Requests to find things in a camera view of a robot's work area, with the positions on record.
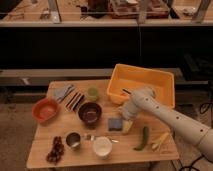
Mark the blue sponge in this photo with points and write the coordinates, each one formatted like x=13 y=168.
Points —
x=115 y=124

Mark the red grapes bunch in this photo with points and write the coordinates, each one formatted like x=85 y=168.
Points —
x=54 y=156

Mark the small green cup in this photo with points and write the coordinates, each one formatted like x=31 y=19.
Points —
x=93 y=94

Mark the yellow plastic bin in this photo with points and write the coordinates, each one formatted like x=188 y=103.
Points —
x=131 y=77

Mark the striped dark cloth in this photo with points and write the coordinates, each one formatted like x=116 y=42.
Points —
x=74 y=101

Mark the grey folded cloth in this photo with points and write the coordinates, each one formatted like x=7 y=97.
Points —
x=60 y=93

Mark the orange plastic bowl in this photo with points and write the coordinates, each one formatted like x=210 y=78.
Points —
x=45 y=109

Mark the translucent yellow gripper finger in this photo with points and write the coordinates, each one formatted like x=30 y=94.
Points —
x=127 y=124
x=120 y=110

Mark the yellow corn toy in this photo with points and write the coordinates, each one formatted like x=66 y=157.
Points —
x=156 y=144

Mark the metal measuring cup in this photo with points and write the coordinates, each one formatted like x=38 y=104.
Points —
x=73 y=140

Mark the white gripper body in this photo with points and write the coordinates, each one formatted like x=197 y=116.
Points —
x=129 y=110

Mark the green chili pepper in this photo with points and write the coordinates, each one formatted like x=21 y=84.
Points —
x=144 y=141

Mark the wooden shelf bench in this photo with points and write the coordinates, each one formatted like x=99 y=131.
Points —
x=42 y=77

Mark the white paper cup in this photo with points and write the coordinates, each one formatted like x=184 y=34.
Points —
x=102 y=147

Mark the dark purple bowl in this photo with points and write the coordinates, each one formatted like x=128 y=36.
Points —
x=90 y=113

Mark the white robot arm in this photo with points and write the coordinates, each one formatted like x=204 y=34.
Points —
x=197 y=134

